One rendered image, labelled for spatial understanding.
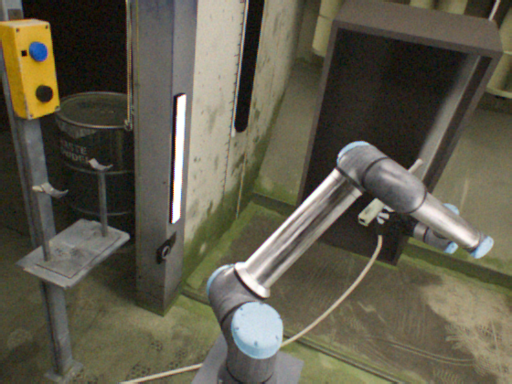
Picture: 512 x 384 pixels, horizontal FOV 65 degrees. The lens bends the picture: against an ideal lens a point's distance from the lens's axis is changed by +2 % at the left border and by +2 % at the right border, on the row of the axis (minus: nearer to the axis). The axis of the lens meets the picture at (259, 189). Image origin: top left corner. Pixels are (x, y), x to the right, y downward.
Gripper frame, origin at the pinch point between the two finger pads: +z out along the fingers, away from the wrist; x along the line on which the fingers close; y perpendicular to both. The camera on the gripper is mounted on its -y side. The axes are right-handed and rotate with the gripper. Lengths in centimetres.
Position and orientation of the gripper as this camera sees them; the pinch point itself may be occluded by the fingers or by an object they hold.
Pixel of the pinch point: (376, 208)
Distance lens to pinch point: 194.0
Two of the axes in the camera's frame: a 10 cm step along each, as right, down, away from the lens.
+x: 6.9, -5.9, 4.3
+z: -6.9, -3.3, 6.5
